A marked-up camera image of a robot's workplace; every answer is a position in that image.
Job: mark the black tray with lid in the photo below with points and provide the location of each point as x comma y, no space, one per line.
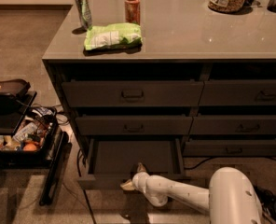
14,88

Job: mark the red soda can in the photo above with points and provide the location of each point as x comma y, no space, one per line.
132,11

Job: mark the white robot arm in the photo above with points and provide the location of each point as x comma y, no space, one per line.
230,198

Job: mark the grey drawer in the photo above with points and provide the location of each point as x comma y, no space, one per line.
238,92
139,125
230,148
132,93
234,124
112,162

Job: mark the green chip bag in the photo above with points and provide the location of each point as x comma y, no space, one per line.
113,36

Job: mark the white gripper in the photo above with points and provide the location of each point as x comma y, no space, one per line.
139,180

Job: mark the green silver soda can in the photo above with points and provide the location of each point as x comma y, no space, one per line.
84,13

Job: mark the black sneaker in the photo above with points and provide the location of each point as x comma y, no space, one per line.
268,200

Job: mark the black bin with groceries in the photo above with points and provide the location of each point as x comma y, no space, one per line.
37,127

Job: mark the grey drawer cabinet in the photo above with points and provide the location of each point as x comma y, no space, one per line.
183,40

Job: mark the orange fruit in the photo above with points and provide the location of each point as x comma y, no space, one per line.
30,147

